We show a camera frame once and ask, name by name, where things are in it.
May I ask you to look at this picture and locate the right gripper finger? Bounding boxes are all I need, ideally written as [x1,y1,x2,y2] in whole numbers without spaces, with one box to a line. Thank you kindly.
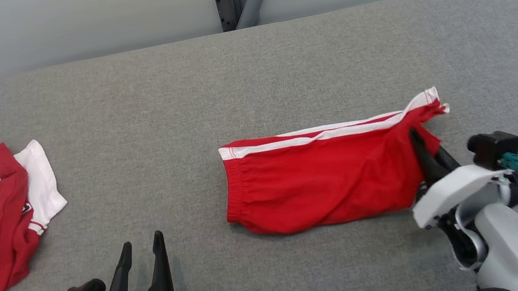
[437,144,462,174]
[408,124,451,188]

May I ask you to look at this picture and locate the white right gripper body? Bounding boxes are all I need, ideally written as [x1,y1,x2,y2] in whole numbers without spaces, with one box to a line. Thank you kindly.
[407,158,518,231]

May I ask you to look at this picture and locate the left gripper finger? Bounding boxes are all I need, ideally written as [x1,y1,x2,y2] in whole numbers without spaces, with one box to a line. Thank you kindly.
[139,230,175,291]
[100,242,139,291]

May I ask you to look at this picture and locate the red shorts with white stripes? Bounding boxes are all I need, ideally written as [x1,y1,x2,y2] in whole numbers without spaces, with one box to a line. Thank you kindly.
[212,85,465,243]

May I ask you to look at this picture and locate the grey fabric sofa cushion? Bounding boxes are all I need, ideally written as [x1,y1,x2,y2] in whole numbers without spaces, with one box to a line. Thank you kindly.
[0,0,518,291]

